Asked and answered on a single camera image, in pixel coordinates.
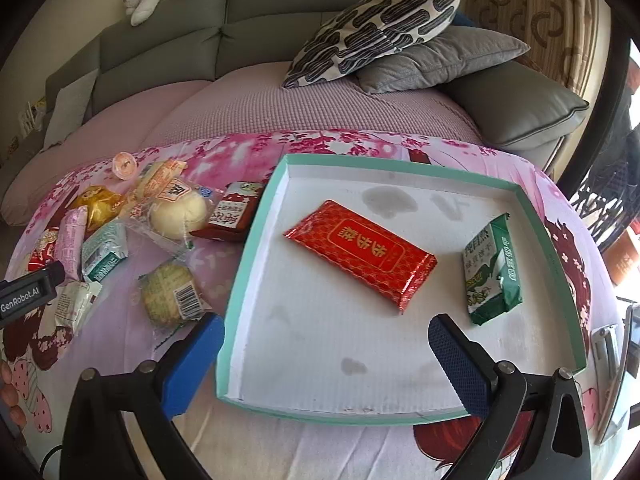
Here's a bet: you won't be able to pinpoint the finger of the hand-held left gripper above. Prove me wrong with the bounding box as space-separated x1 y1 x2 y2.
0 261 66 329

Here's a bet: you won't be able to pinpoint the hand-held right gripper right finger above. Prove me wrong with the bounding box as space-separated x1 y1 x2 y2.
428 313 594 480

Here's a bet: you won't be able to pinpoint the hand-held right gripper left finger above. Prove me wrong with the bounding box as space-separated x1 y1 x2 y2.
59 312 226 480

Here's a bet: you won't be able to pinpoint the white pale-green snack packet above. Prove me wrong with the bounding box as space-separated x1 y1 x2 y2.
52 279 104 337

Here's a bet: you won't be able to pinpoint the pink snack packet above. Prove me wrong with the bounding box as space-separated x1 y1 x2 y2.
54 205 90 282

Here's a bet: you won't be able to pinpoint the green cake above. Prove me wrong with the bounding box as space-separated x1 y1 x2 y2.
138 259 209 332

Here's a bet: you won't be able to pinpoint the small green white packet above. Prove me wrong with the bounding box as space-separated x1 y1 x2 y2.
81 220 129 284

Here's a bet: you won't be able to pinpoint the green white biscuit packet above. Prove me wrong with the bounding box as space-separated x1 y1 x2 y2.
460 212 524 326

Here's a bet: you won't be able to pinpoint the teal shallow cardboard box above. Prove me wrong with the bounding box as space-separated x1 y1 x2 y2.
215 154 589 427

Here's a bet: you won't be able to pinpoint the red gold-patterned packet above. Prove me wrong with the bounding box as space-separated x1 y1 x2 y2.
283 199 437 315

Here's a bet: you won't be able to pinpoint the white bun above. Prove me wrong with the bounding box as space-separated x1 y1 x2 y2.
124 180 227 257

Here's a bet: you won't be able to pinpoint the golden snack packet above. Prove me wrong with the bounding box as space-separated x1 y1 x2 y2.
69 185 127 232

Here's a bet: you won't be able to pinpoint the pink printed blanket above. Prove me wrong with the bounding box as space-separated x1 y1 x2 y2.
0 129 627 480

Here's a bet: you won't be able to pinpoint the dark red snack packet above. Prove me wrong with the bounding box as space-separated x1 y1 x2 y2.
190 181 266 244

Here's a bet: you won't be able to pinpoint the pink jelly cup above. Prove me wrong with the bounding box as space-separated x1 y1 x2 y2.
112 152 137 181

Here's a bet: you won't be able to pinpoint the paper leaflets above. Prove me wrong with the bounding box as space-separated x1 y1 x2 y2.
16 101 49 137

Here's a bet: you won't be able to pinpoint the orange striped pastry packet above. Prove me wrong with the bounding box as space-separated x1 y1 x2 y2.
136 159 189 197

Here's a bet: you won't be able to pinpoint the white small cushion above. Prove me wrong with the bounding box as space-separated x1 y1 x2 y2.
42 69 99 150

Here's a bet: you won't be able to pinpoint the orange box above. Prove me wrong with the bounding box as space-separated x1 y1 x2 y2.
606 232 640 287

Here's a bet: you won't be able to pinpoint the black metal railing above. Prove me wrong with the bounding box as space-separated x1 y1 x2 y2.
570 157 640 253

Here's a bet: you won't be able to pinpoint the pink checked sofa cover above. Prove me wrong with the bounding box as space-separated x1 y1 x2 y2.
0 59 485 227

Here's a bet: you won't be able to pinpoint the grey pillow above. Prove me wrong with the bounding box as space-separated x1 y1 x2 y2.
356 25 531 95

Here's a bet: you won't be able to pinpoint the black white patterned pillow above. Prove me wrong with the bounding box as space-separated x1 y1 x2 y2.
281 0 464 89

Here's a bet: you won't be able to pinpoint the grey sofa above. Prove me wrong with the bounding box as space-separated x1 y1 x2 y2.
0 0 591 228

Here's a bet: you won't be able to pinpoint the beige patterned curtain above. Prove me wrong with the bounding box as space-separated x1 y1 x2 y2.
467 0 615 103

